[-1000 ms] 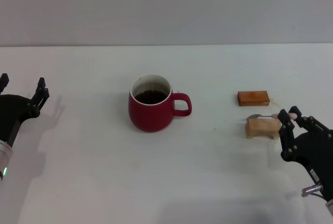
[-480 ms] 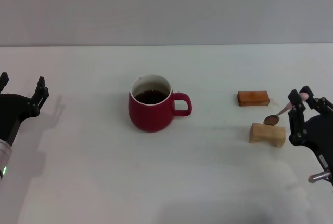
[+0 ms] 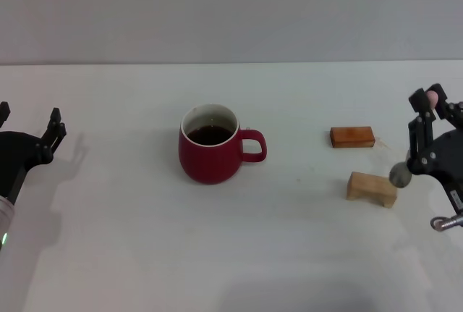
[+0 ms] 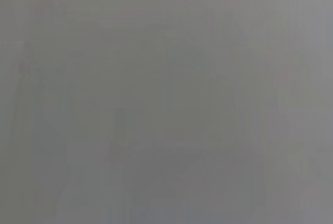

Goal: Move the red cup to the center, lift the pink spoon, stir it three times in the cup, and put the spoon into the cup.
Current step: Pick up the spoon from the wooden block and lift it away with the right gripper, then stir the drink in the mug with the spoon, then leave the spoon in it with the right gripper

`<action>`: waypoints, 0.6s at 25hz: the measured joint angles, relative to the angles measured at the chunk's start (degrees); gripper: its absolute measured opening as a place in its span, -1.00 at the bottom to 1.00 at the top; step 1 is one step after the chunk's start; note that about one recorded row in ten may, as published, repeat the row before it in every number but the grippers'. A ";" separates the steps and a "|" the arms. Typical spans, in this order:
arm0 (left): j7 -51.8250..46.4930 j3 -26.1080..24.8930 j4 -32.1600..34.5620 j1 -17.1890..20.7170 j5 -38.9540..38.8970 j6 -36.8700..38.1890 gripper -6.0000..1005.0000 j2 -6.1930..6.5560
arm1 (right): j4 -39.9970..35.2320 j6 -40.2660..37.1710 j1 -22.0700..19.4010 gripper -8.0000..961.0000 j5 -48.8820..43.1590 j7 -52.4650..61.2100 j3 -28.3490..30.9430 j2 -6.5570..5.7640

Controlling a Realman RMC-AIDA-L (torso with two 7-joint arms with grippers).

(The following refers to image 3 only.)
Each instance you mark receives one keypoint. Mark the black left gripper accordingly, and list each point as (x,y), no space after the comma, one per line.
(18,152)

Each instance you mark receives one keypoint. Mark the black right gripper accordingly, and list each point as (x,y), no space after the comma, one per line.
(441,160)

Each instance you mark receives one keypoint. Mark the light wooden notched block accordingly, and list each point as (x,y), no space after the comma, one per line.
(369,185)

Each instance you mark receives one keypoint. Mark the red ceramic coffee cup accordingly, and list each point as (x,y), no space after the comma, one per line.
(210,163)

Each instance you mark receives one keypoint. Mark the dark brown wooden block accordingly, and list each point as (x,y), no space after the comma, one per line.
(351,137)

